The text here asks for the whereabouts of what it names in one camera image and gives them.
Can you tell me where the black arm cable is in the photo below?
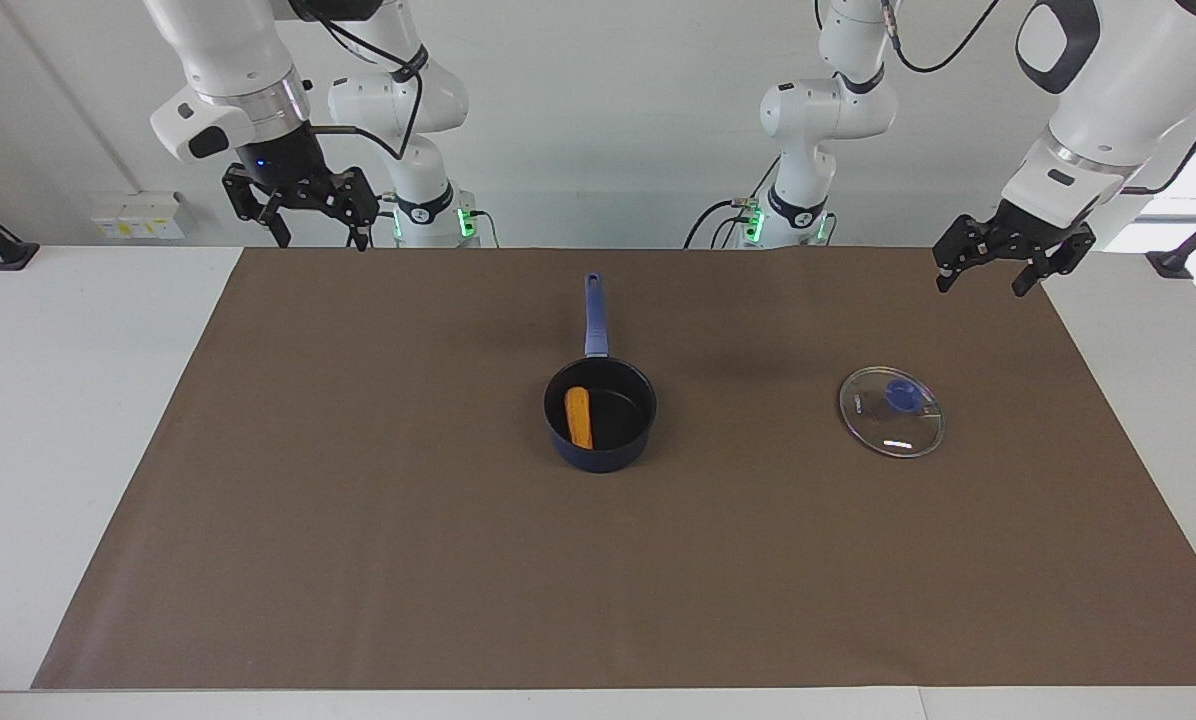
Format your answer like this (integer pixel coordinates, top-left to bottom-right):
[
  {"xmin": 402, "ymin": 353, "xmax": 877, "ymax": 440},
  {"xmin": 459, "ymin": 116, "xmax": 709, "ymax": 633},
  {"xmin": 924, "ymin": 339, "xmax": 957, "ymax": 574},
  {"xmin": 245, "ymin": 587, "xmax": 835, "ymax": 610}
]
[
  {"xmin": 298, "ymin": 0, "xmax": 427, "ymax": 161},
  {"xmin": 883, "ymin": 0, "xmax": 1196, "ymax": 196}
]

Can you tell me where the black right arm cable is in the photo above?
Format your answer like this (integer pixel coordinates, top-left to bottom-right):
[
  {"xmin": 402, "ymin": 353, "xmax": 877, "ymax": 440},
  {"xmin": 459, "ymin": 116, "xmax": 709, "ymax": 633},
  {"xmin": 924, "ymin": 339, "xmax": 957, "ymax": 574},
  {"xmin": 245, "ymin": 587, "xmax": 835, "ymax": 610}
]
[{"xmin": 298, "ymin": 0, "xmax": 427, "ymax": 161}]

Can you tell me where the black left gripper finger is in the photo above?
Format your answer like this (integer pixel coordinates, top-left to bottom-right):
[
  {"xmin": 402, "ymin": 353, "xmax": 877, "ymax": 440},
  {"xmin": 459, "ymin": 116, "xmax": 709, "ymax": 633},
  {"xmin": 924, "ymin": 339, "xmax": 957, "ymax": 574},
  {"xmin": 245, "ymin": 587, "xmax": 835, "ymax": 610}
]
[
  {"xmin": 934, "ymin": 213, "xmax": 997, "ymax": 294},
  {"xmin": 1011, "ymin": 228, "xmax": 1097, "ymax": 298}
]

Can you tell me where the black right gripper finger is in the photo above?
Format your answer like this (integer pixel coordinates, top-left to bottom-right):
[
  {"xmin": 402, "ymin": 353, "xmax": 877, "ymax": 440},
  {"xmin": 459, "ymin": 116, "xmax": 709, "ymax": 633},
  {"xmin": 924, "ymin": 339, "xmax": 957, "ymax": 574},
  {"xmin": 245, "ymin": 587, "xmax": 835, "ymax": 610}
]
[
  {"xmin": 330, "ymin": 168, "xmax": 380, "ymax": 253},
  {"xmin": 224, "ymin": 168, "xmax": 292, "ymax": 249}
]

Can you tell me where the yellow corn cob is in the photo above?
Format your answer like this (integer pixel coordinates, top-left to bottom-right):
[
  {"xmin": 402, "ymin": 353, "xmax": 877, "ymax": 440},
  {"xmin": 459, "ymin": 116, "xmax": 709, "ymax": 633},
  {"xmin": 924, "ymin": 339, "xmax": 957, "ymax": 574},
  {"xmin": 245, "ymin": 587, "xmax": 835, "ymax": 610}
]
[{"xmin": 564, "ymin": 386, "xmax": 595, "ymax": 450}]

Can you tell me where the white wall socket box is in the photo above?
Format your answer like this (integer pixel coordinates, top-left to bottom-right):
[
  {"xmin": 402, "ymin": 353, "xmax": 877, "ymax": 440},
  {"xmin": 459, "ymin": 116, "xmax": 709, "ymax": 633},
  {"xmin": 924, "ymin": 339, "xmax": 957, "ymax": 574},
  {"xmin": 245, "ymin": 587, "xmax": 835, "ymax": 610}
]
[{"xmin": 88, "ymin": 190, "xmax": 197, "ymax": 241}]

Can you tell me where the dark blue saucepan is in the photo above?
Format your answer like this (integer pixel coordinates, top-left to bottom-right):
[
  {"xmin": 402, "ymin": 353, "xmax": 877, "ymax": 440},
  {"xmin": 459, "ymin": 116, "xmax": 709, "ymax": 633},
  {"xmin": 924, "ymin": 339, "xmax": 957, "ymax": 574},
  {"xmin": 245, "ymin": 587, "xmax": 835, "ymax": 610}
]
[{"xmin": 544, "ymin": 272, "xmax": 659, "ymax": 474}]

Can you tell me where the brown table mat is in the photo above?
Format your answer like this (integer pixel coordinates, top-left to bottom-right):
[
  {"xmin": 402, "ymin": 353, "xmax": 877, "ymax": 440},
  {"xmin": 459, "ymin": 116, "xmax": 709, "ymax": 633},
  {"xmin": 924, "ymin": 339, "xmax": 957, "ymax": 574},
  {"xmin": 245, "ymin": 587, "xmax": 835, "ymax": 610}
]
[{"xmin": 31, "ymin": 247, "xmax": 1196, "ymax": 691}]

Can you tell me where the glass lid with blue knob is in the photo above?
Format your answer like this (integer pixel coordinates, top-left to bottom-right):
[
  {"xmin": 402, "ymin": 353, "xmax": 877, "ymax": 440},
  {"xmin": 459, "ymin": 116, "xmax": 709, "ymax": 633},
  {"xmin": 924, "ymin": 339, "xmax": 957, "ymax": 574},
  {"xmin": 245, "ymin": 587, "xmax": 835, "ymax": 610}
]
[{"xmin": 838, "ymin": 366, "xmax": 947, "ymax": 459}]

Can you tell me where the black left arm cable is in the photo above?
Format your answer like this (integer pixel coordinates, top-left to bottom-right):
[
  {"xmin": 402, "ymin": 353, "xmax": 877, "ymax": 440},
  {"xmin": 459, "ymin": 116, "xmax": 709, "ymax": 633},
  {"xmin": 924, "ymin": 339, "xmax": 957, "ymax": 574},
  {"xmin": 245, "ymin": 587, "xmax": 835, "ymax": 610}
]
[{"xmin": 883, "ymin": 0, "xmax": 1196, "ymax": 196}]

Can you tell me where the black left base cable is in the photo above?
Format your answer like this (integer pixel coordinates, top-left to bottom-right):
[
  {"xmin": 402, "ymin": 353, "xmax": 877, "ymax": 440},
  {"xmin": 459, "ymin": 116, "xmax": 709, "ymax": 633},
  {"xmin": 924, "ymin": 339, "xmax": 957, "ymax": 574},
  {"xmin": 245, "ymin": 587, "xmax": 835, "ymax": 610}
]
[{"xmin": 685, "ymin": 158, "xmax": 781, "ymax": 249}]

